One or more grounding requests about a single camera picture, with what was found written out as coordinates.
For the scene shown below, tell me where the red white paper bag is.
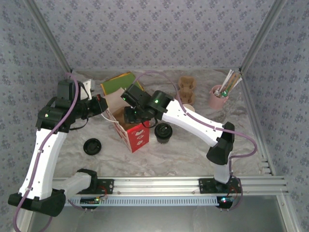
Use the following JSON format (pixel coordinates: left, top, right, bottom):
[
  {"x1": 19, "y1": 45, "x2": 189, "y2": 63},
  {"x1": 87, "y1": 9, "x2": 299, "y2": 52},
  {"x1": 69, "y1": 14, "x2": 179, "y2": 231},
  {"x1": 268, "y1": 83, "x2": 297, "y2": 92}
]
[{"x1": 100, "y1": 87, "x2": 151, "y2": 154}]

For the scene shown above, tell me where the black plastic cup lid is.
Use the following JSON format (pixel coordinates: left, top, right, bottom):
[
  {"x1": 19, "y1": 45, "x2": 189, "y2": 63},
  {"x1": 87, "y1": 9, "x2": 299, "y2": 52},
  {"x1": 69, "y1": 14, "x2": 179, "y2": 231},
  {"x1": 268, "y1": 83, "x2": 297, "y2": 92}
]
[
  {"x1": 154, "y1": 122, "x2": 173, "y2": 139},
  {"x1": 83, "y1": 138, "x2": 102, "y2": 155}
]

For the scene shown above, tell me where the pink holder cup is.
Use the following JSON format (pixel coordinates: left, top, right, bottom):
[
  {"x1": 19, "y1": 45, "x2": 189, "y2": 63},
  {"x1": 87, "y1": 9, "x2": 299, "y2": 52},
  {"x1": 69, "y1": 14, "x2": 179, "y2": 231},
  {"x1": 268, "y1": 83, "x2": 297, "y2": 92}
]
[{"x1": 209, "y1": 84, "x2": 229, "y2": 109}]

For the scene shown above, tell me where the white wrapped straw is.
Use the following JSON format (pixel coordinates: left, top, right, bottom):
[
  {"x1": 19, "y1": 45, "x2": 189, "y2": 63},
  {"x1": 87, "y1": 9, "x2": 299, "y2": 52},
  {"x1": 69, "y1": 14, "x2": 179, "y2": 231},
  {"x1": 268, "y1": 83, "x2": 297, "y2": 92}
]
[
  {"x1": 226, "y1": 76, "x2": 243, "y2": 94},
  {"x1": 220, "y1": 69, "x2": 234, "y2": 92}
]

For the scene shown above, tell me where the left controller board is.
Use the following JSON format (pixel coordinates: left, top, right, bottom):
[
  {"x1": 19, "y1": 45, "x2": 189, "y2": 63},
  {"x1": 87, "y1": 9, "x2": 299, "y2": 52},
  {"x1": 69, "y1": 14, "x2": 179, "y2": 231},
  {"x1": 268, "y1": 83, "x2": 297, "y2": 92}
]
[{"x1": 80, "y1": 197, "x2": 101, "y2": 205}]

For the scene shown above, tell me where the controller board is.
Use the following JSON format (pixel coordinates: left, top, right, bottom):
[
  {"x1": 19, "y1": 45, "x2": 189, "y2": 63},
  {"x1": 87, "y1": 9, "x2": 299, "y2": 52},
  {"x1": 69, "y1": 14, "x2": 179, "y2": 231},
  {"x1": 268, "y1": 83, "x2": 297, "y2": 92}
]
[
  {"x1": 216, "y1": 196, "x2": 235, "y2": 206},
  {"x1": 80, "y1": 197, "x2": 101, "y2": 205}
]

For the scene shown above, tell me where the grey metal panel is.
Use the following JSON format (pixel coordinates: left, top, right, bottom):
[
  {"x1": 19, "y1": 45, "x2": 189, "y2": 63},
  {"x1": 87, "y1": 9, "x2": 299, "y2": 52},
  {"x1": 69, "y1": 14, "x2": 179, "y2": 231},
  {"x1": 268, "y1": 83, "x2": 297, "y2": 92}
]
[{"x1": 26, "y1": 204, "x2": 288, "y2": 232}]

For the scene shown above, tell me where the right controller board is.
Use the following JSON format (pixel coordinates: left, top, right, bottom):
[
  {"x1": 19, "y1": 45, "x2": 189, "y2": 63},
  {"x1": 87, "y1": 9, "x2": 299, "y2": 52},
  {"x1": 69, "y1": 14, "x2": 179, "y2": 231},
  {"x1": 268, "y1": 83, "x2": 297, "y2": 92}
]
[{"x1": 216, "y1": 196, "x2": 235, "y2": 206}]

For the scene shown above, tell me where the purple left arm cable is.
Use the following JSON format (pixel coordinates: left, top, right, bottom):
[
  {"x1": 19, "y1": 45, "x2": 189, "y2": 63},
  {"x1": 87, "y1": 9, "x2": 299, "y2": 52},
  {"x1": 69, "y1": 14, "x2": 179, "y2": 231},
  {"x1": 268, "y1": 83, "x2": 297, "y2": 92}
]
[{"x1": 13, "y1": 72, "x2": 87, "y2": 232}]

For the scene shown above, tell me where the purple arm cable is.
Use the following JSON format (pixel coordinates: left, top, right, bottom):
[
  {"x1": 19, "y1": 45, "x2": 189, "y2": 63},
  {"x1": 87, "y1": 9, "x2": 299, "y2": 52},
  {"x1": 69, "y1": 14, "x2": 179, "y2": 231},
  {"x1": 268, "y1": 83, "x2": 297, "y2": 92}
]
[
  {"x1": 13, "y1": 72, "x2": 87, "y2": 232},
  {"x1": 132, "y1": 71, "x2": 258, "y2": 211}
]

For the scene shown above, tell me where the black left camera cable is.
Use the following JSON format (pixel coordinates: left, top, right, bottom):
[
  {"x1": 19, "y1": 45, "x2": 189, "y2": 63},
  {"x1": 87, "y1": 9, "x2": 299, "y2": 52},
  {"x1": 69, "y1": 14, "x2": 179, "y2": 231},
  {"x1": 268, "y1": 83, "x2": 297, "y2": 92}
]
[{"x1": 69, "y1": 117, "x2": 89, "y2": 131}]

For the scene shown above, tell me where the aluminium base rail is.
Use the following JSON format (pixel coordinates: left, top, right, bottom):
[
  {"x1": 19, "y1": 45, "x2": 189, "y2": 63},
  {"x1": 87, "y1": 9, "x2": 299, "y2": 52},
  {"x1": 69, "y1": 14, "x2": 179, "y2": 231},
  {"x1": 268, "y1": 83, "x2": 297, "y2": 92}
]
[{"x1": 24, "y1": 175, "x2": 290, "y2": 196}]

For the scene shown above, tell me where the aluminium frame post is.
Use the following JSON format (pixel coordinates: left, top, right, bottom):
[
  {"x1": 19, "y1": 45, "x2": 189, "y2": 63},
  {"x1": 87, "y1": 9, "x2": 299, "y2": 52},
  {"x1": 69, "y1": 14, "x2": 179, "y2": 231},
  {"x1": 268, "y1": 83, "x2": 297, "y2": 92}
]
[
  {"x1": 24, "y1": 0, "x2": 73, "y2": 74},
  {"x1": 239, "y1": 0, "x2": 288, "y2": 74}
]

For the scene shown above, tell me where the light blue slotted cable duct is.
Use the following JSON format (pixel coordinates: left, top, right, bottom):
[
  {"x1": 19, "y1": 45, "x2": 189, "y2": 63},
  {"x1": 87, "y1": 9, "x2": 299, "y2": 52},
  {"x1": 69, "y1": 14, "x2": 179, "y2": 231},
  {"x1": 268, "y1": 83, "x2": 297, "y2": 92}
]
[{"x1": 35, "y1": 195, "x2": 220, "y2": 207}]

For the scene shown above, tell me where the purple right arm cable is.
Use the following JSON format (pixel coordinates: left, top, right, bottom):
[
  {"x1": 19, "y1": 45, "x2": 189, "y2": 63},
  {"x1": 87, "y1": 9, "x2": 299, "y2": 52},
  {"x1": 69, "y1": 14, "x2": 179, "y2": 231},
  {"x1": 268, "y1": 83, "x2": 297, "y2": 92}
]
[{"x1": 132, "y1": 71, "x2": 258, "y2": 211}]

